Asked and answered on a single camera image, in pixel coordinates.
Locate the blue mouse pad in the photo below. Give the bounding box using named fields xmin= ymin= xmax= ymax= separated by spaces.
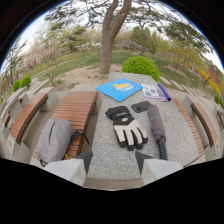
xmin=95 ymin=77 xmax=144 ymax=103

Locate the small round green shrub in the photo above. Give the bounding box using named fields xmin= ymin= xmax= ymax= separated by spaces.
xmin=12 ymin=80 xmax=21 ymax=93
xmin=19 ymin=75 xmax=32 ymax=89

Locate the folded grey umbrella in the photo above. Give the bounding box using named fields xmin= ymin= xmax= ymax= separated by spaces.
xmin=147 ymin=104 xmax=169 ymax=161

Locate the black and white glove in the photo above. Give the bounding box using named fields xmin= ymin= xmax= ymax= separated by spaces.
xmin=104 ymin=105 xmax=149 ymax=152

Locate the grey backpack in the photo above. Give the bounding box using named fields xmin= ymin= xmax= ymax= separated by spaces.
xmin=36 ymin=118 xmax=91 ymax=167

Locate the round green bush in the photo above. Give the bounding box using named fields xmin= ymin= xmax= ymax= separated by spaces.
xmin=121 ymin=55 xmax=161 ymax=83

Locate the large tree trunk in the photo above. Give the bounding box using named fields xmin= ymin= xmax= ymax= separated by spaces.
xmin=97 ymin=0 xmax=133 ymax=75

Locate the purple-spined booklet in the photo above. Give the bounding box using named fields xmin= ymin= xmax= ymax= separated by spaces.
xmin=140 ymin=82 xmax=172 ymax=103

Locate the black smartphone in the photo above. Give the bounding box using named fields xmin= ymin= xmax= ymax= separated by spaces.
xmin=130 ymin=100 xmax=153 ymax=114

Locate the wooden slatted bench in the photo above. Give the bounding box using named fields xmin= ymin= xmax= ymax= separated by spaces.
xmin=190 ymin=101 xmax=219 ymax=148
xmin=9 ymin=93 xmax=49 ymax=145
xmin=32 ymin=91 xmax=98 ymax=162
xmin=171 ymin=97 xmax=206 ymax=157

